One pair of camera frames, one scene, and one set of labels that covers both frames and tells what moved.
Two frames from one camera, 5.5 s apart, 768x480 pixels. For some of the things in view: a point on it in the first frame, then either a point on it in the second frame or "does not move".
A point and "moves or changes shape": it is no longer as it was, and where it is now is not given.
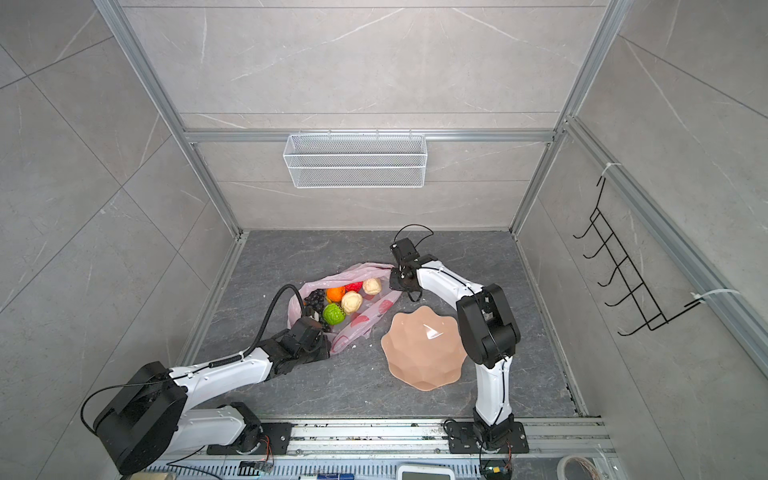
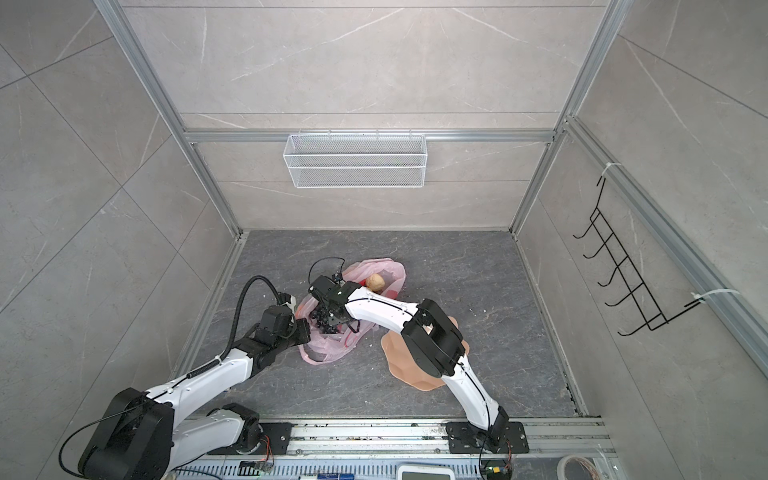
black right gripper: x=394 y=283 → x=330 y=319
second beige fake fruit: x=372 y=286 does not move
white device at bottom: x=426 y=472 does not move
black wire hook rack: x=648 y=307 does not move
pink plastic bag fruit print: x=356 y=326 moves or changes shape
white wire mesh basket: x=355 y=161 does not move
